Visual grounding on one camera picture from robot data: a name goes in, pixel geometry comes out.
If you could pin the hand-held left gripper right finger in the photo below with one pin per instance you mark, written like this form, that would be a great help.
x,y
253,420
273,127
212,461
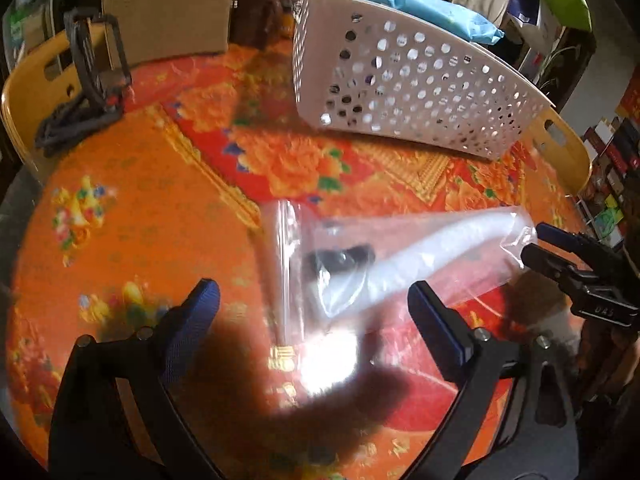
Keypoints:
x,y
437,322

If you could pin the blue plastic pack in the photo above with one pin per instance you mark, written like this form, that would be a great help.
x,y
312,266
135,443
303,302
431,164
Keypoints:
x,y
430,10

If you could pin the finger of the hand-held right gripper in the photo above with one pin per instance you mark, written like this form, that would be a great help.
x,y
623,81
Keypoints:
x,y
545,260
555,235

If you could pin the clear plastic bag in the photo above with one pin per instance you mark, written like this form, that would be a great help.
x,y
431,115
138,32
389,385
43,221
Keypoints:
x,y
450,280

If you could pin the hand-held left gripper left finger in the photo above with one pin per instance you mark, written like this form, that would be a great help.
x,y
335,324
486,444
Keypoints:
x,y
197,315

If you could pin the brown jar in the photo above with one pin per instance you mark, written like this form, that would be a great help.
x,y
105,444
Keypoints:
x,y
257,17

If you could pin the cardboard box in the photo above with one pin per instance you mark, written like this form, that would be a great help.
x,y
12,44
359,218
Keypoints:
x,y
170,10

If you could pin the white perforated plastic basket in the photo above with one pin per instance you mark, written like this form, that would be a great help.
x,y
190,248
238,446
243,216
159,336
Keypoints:
x,y
400,85

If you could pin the shelf of colourful boxes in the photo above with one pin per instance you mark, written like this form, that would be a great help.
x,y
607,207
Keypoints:
x,y
612,175

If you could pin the white tube black cap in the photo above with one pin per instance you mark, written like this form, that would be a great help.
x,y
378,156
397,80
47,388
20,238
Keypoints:
x,y
425,255

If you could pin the small black item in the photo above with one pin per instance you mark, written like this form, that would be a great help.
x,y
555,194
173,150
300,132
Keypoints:
x,y
340,262

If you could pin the wooden chair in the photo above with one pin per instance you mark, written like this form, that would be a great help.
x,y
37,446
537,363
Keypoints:
x,y
570,157
25,110

